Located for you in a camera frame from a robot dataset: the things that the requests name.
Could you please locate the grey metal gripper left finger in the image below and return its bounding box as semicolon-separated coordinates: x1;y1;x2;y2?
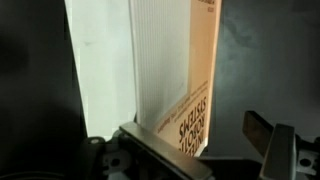
119;121;214;180

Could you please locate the gripper grey right finger with brown pad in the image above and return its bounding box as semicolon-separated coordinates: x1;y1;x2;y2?
242;110;298;180

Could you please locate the orange and white book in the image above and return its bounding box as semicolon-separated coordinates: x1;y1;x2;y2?
64;0;223;158

